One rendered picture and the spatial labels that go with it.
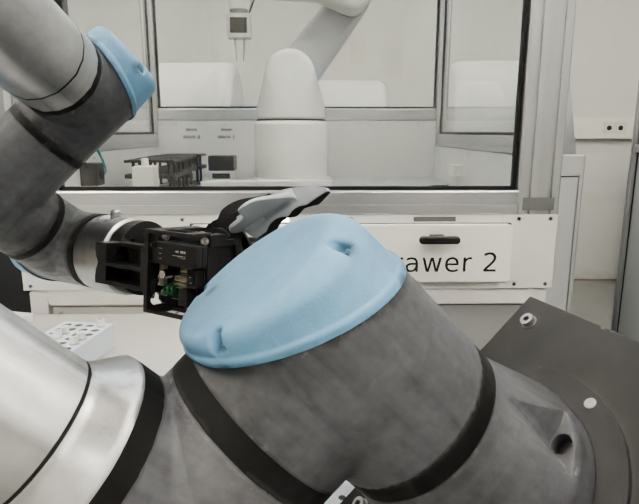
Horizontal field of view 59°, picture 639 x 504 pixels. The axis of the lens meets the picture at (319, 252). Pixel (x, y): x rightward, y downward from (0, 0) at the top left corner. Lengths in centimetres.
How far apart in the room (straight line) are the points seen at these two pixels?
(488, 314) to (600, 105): 353
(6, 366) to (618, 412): 35
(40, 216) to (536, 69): 87
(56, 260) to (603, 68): 429
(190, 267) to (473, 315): 80
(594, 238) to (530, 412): 433
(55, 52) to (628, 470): 46
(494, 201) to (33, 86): 85
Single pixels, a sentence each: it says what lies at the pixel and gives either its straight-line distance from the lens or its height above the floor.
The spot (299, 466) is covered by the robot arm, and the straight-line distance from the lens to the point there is 30.
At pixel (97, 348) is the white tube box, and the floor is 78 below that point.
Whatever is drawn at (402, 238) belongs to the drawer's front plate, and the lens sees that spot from 107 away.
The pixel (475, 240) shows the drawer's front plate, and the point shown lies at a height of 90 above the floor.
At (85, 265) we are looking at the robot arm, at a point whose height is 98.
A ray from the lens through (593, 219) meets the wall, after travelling 466.
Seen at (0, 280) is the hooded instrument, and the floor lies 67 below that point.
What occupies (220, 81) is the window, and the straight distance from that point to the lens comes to 109.
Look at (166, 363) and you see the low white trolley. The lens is 89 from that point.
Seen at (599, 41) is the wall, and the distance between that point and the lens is 462.
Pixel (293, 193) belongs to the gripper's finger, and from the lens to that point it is 47.
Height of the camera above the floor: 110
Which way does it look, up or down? 12 degrees down
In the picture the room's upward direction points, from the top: straight up
